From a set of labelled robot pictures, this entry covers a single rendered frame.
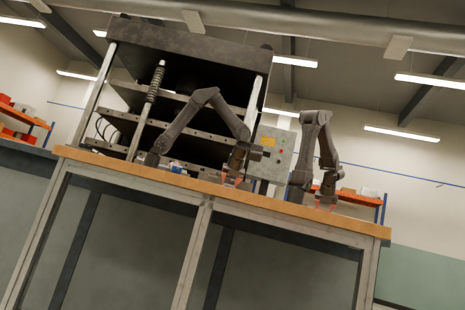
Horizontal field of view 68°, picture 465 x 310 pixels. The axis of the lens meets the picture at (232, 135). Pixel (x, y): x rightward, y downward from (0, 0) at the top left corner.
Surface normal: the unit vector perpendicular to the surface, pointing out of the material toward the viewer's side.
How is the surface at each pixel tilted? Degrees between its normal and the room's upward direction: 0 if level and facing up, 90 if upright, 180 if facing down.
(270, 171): 90
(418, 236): 90
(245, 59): 90
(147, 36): 90
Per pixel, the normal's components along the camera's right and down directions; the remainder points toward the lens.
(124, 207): -0.02, -0.27
